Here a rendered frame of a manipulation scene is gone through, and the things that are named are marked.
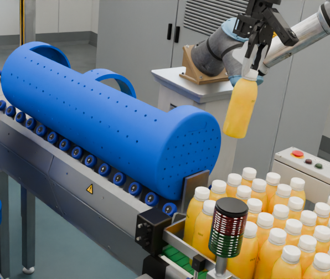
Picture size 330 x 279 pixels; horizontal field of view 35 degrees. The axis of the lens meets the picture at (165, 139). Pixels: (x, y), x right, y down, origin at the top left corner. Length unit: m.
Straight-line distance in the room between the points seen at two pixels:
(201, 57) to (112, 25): 2.60
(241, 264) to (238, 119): 0.39
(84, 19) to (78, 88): 5.63
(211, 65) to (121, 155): 0.65
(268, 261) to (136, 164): 0.48
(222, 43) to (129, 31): 2.46
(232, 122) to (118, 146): 0.35
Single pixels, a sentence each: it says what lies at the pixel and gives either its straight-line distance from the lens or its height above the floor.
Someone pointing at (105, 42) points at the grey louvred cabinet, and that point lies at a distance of 4.69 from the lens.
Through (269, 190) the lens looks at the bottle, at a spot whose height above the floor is 1.05.
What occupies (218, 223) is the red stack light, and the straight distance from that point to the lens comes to 0.98.
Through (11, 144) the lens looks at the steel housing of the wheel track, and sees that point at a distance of 2.13.
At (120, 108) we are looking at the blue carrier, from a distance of 1.57.
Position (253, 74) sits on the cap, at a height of 1.38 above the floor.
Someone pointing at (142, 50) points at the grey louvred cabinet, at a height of 0.72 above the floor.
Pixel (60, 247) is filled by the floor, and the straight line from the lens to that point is 2.98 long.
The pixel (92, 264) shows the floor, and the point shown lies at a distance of 2.86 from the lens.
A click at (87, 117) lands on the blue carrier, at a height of 1.13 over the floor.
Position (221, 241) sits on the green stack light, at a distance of 0.99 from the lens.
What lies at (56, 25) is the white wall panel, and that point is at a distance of 7.15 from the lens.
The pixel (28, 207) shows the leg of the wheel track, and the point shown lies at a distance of 2.58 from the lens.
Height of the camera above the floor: 1.74
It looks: 23 degrees down
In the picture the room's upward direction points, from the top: 7 degrees clockwise
